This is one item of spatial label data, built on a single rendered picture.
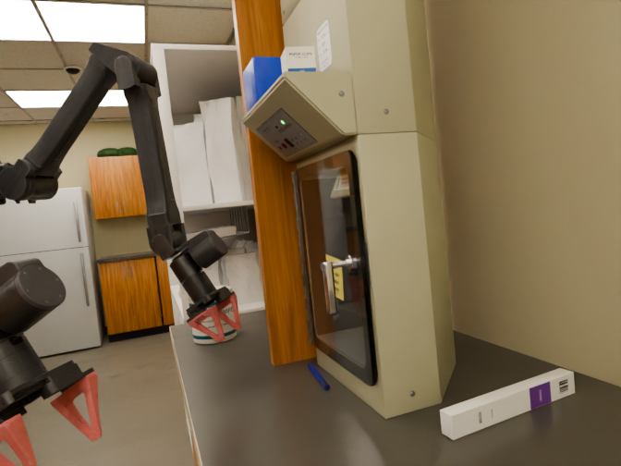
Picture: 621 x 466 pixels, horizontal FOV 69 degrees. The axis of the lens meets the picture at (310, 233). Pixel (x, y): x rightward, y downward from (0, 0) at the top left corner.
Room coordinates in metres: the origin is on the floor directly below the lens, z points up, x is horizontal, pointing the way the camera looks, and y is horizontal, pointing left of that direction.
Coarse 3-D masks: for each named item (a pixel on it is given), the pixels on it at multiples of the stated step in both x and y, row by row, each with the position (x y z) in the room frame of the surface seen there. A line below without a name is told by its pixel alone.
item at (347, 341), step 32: (320, 160) 0.87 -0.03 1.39; (352, 160) 0.74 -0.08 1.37; (320, 192) 0.88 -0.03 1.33; (352, 192) 0.74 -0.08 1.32; (320, 224) 0.90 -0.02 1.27; (352, 224) 0.75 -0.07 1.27; (320, 256) 0.92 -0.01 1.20; (352, 256) 0.77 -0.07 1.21; (320, 288) 0.94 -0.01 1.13; (352, 288) 0.78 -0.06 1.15; (320, 320) 0.95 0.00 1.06; (352, 320) 0.79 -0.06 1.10; (352, 352) 0.81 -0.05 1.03
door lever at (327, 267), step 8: (328, 264) 0.76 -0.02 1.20; (336, 264) 0.76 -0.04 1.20; (344, 264) 0.77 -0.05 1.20; (352, 264) 0.77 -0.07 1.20; (328, 272) 0.76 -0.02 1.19; (328, 280) 0.76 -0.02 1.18; (328, 288) 0.76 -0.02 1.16; (328, 296) 0.76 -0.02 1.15; (328, 304) 0.76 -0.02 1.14; (328, 312) 0.76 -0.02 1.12; (336, 312) 0.76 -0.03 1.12
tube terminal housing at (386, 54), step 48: (336, 0) 0.76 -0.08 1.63; (384, 0) 0.76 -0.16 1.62; (336, 48) 0.78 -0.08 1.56; (384, 48) 0.76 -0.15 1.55; (384, 96) 0.75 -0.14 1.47; (336, 144) 0.82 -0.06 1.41; (384, 144) 0.75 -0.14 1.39; (432, 144) 0.91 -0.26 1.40; (384, 192) 0.75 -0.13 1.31; (432, 192) 0.86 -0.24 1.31; (384, 240) 0.74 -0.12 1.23; (432, 240) 0.82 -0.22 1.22; (384, 288) 0.74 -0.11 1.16; (432, 288) 0.79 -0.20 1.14; (384, 336) 0.74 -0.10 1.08; (432, 336) 0.77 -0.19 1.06; (384, 384) 0.74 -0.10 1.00; (432, 384) 0.77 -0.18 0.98
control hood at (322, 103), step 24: (288, 72) 0.70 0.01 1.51; (312, 72) 0.71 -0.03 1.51; (336, 72) 0.73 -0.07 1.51; (264, 96) 0.81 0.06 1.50; (288, 96) 0.74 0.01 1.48; (312, 96) 0.71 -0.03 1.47; (336, 96) 0.72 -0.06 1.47; (264, 120) 0.90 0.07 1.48; (312, 120) 0.76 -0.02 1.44; (336, 120) 0.72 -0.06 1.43; (312, 144) 0.84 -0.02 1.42
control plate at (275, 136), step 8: (280, 112) 0.81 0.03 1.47; (272, 120) 0.87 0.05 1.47; (288, 120) 0.82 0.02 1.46; (264, 128) 0.93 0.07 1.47; (272, 128) 0.90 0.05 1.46; (280, 128) 0.87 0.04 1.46; (288, 128) 0.85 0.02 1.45; (296, 128) 0.82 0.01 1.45; (264, 136) 0.97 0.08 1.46; (272, 136) 0.94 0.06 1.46; (280, 136) 0.91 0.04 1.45; (288, 136) 0.88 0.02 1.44; (304, 136) 0.83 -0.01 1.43; (280, 144) 0.95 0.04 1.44; (296, 144) 0.89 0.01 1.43; (304, 144) 0.86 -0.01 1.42; (288, 152) 0.96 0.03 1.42; (296, 152) 0.93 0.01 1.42
